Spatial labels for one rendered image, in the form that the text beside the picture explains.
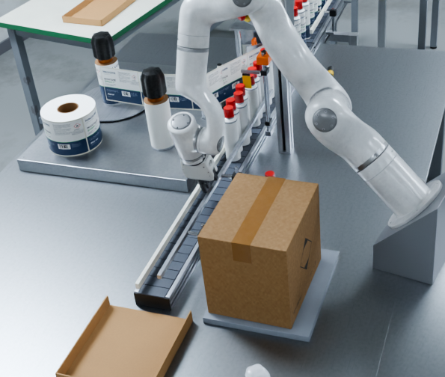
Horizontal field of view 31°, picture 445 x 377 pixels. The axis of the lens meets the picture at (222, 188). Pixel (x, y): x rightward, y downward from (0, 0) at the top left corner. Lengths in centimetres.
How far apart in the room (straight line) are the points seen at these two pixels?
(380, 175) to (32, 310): 106
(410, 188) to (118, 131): 123
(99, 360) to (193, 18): 96
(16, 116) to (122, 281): 293
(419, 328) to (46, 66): 409
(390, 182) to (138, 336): 81
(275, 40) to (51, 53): 389
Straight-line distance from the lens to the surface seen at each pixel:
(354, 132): 220
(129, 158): 286
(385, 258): 233
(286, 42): 220
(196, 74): 228
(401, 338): 217
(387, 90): 325
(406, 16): 596
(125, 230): 260
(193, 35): 226
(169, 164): 279
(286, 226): 206
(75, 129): 289
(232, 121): 267
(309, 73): 224
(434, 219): 218
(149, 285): 231
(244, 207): 213
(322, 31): 367
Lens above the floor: 239
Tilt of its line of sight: 35 degrees down
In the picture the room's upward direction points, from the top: 7 degrees counter-clockwise
